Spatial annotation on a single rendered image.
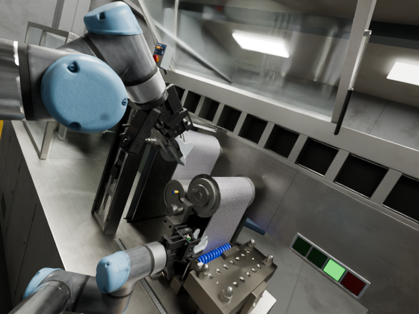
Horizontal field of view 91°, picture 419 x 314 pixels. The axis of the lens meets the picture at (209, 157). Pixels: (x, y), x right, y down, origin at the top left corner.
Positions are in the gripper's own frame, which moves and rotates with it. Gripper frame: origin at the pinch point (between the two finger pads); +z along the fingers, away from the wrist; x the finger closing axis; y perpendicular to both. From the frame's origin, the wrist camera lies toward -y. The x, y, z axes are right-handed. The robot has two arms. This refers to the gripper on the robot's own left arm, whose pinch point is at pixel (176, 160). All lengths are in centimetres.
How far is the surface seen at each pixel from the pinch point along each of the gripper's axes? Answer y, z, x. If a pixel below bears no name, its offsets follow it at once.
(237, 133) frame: 39, 31, 16
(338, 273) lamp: 16, 48, -46
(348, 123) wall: 460, 374, 59
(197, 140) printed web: 17.7, 17.7, 17.4
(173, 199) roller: -5.8, 24.7, 9.5
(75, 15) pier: 84, 5, 350
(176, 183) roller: -1.1, 21.4, 11.4
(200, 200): -0.6, 18.8, -3.2
